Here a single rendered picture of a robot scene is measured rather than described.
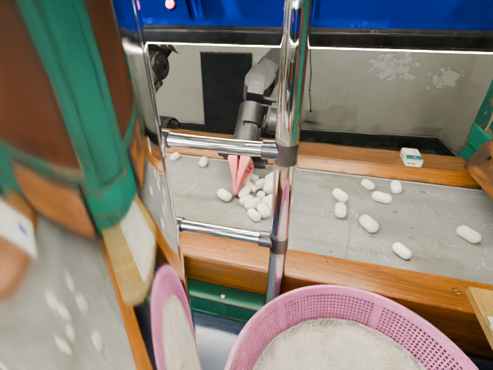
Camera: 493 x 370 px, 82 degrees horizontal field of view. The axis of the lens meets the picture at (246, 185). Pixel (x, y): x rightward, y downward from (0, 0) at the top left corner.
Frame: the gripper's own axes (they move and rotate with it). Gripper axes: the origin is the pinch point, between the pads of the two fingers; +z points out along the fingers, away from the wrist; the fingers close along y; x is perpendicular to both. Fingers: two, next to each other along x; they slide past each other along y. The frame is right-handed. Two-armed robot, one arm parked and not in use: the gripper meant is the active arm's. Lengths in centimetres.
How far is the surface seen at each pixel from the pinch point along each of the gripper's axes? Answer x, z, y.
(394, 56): 140, -158, 68
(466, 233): -1.8, 2.4, 41.4
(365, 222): -2.7, 3.1, 25.0
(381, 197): 3.4, -3.5, 28.9
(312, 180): 8.7, -7.1, 15.3
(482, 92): 135, -126, 123
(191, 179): 4.4, -2.3, -12.0
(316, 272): -12.7, 13.4, 16.9
